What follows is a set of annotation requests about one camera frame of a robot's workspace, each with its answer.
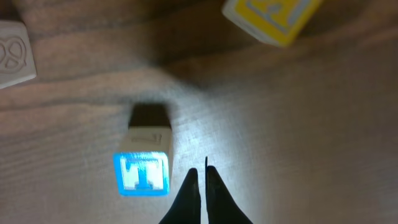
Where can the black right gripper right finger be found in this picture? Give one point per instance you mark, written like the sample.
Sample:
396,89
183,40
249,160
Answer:
220,205

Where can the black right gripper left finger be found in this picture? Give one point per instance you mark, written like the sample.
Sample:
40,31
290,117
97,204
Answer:
186,208

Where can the blue T letter block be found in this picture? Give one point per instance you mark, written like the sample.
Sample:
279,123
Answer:
142,162

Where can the yellow block far right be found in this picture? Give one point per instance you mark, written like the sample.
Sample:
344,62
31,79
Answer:
275,22

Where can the blue L block lower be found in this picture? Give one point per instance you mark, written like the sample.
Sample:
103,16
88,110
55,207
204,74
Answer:
17,60

